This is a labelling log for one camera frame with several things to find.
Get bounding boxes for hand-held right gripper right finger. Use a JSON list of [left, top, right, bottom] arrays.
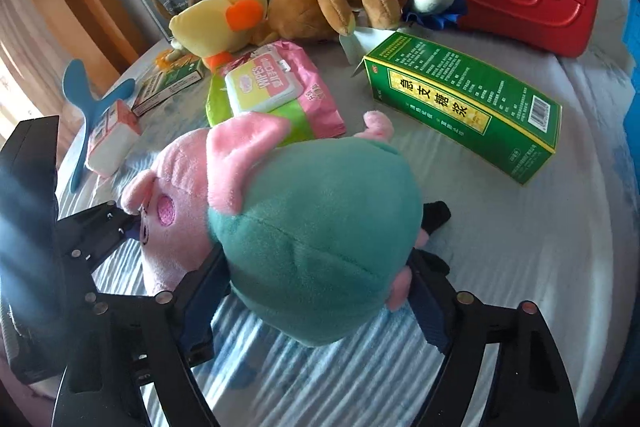
[[404, 256, 582, 427]]

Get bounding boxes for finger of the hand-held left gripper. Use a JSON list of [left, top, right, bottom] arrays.
[[55, 201, 147, 274], [61, 254, 103, 305]]

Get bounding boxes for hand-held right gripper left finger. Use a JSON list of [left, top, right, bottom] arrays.
[[54, 246, 232, 427]]

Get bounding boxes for pink pig plush green dress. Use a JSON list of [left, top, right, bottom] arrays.
[[120, 109, 453, 349]]

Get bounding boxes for pink wet wipes pack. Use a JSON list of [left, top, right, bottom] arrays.
[[206, 39, 347, 142]]

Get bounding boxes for blue storage bin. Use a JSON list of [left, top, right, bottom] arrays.
[[621, 31, 640, 68]]

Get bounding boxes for small white red carton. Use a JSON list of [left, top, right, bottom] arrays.
[[86, 101, 142, 178]]

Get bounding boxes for grey striped bed sheet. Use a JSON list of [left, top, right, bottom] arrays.
[[50, 19, 640, 427]]

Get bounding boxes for green black flat box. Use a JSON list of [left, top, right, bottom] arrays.
[[131, 57, 205, 117]]

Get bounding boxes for green medicine box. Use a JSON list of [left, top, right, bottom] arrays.
[[362, 31, 563, 186]]

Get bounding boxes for yellow duck plush green hood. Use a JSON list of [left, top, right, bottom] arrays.
[[169, 0, 271, 73]]

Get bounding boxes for white paper hang tag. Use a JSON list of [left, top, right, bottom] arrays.
[[340, 26, 397, 78]]

